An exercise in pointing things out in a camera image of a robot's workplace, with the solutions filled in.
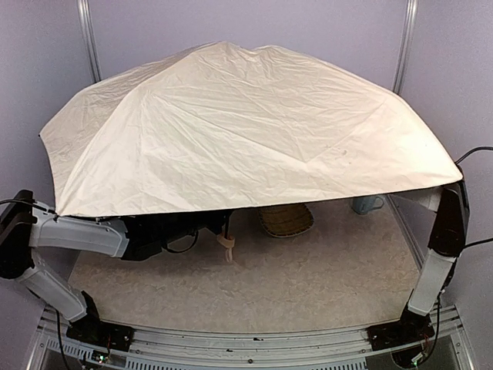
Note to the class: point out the aluminium front rail frame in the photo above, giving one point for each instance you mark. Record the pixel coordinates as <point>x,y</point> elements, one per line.
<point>345,348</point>

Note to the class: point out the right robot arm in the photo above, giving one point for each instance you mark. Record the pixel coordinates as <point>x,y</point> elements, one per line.
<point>446,242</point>

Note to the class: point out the aluminium corner post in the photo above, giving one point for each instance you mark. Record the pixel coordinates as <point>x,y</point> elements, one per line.
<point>89,38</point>
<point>405,48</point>

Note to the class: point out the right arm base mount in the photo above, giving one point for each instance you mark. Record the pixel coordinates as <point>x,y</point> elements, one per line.
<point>409,328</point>

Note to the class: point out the light blue ceramic mug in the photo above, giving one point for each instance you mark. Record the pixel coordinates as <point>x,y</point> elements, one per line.
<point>367,204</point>

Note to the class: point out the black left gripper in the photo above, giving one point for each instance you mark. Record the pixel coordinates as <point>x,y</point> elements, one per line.
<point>217,222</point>

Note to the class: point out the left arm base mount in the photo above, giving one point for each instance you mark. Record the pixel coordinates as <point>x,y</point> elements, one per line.
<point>93,331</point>

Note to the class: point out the beige folding umbrella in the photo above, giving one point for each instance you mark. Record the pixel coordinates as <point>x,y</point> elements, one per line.
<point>218,126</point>

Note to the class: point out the right aluminium corner post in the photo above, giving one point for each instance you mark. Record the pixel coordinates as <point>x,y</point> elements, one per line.
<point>405,48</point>

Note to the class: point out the woven bamboo tray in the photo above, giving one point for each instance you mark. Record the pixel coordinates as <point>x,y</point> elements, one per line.
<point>288,220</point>

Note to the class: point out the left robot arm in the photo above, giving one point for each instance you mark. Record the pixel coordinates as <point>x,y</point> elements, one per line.
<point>27,225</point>

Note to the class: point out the left aluminium corner post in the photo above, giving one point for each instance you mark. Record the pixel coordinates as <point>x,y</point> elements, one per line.
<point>89,38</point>

